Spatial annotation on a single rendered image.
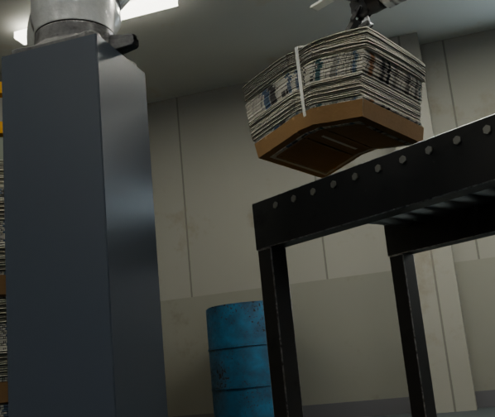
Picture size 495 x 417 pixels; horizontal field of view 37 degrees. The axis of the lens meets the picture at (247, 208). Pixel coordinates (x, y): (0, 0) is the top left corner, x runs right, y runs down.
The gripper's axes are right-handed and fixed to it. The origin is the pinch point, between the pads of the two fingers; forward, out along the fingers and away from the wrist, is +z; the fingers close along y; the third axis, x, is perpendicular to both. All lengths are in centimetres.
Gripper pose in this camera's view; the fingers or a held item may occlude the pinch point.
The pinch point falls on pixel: (319, 28)
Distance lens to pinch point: 208.9
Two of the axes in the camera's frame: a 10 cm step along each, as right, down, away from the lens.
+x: 6.8, 1.4, 7.2
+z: -7.3, 2.9, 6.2
